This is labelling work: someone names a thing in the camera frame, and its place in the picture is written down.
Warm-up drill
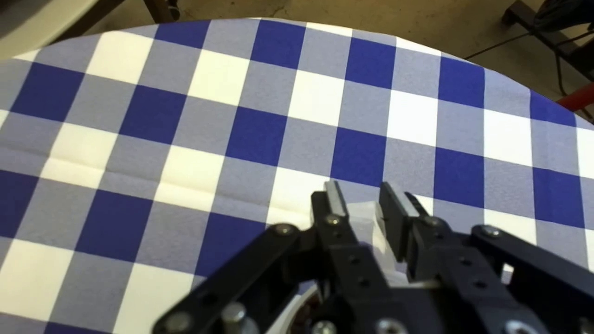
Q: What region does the blue white checkered tablecloth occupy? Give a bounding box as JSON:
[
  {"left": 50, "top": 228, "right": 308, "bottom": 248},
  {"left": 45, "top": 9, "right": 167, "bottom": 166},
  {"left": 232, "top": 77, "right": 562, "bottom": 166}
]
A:
[{"left": 0, "top": 18, "right": 594, "bottom": 334}]

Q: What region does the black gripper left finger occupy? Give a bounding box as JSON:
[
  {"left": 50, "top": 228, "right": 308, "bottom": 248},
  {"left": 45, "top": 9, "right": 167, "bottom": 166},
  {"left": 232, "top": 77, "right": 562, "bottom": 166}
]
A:
[{"left": 310, "top": 181, "right": 397, "bottom": 334}]

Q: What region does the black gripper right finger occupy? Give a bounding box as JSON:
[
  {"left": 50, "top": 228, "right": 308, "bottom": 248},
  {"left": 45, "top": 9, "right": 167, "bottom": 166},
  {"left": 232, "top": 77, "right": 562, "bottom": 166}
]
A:
[{"left": 379, "top": 181, "right": 533, "bottom": 334}]

